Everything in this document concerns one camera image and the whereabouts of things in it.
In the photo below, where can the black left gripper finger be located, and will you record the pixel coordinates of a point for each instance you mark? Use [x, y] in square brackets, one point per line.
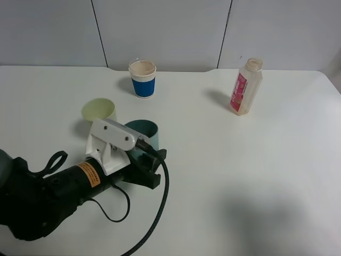
[145, 168]

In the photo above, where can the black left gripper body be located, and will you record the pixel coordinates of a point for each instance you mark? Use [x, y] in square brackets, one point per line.
[125, 174]

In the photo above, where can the teal plastic cup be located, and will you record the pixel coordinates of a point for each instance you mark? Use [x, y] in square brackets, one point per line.
[148, 128]

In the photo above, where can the pink label drink bottle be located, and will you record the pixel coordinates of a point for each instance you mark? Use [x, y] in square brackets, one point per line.
[246, 86]

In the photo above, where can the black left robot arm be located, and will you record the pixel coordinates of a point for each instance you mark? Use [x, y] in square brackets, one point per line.
[33, 204]

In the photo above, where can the light green plastic cup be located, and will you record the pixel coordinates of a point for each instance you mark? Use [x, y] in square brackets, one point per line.
[101, 108]

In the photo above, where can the blue sleeved paper cup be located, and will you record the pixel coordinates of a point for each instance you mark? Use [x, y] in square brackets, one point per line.
[143, 75]

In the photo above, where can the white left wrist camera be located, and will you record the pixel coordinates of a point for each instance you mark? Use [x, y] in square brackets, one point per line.
[108, 142]

